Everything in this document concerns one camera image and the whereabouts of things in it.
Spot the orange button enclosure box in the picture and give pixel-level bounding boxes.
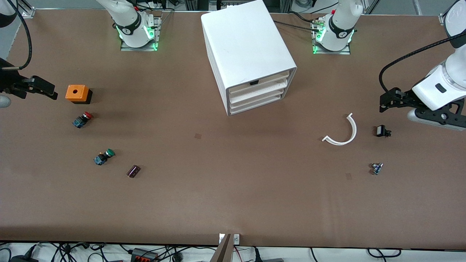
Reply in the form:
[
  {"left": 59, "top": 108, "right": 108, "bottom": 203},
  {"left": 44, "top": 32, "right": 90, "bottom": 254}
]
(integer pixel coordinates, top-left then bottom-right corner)
[{"left": 66, "top": 84, "right": 93, "bottom": 105}]

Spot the green push button switch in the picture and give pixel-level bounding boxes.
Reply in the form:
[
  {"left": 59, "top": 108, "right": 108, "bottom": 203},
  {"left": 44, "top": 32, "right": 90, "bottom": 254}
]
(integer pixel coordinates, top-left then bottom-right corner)
[{"left": 94, "top": 148, "right": 115, "bottom": 166}]

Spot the black power strip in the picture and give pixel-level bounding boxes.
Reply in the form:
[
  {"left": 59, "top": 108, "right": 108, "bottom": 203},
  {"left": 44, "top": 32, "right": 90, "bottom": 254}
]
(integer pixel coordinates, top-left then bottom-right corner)
[{"left": 131, "top": 248, "right": 159, "bottom": 262}]

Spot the black base supply cable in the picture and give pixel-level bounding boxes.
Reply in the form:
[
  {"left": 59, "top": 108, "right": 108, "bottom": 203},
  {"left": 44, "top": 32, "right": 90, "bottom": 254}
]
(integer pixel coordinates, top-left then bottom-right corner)
[{"left": 271, "top": 19, "right": 321, "bottom": 33}]

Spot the black looped floor cable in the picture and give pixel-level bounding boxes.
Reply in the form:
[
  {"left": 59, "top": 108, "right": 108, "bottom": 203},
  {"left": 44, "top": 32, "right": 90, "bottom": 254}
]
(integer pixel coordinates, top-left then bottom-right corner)
[{"left": 367, "top": 248, "right": 402, "bottom": 259}]

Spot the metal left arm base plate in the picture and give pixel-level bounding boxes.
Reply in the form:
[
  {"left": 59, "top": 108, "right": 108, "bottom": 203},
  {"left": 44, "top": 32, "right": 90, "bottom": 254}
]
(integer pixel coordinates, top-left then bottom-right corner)
[{"left": 312, "top": 20, "right": 352, "bottom": 55}]

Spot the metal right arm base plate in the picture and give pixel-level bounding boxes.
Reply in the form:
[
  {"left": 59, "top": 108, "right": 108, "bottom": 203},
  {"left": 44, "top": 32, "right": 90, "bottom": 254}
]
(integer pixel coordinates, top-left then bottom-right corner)
[{"left": 120, "top": 16, "right": 161, "bottom": 51}]

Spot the white curved plastic arc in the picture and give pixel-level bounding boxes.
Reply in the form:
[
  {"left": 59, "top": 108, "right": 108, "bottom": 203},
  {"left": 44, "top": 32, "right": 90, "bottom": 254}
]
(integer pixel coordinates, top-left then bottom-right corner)
[{"left": 322, "top": 113, "right": 357, "bottom": 146}]

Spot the brown angled post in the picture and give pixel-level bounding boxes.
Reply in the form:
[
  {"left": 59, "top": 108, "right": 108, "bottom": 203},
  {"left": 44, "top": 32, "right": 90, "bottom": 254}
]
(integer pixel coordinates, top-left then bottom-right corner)
[{"left": 210, "top": 234, "right": 233, "bottom": 262}]

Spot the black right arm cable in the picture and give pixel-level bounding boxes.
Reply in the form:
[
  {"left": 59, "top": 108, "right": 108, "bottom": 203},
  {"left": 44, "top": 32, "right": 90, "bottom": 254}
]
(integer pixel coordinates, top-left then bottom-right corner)
[{"left": 7, "top": 0, "right": 33, "bottom": 70}]

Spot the red push button switch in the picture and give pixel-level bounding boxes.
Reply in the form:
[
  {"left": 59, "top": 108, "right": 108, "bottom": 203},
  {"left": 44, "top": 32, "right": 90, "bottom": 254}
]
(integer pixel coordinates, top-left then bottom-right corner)
[{"left": 72, "top": 111, "right": 93, "bottom": 128}]

